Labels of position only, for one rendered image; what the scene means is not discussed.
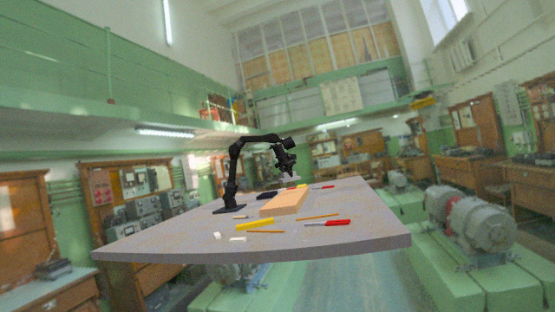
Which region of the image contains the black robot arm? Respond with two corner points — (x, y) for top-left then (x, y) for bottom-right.
(222, 133), (296, 210)

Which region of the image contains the tan floor panel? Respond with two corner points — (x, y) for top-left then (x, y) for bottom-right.
(258, 187), (310, 218)

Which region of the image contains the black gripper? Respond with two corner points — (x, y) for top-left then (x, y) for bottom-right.
(275, 152), (297, 177)

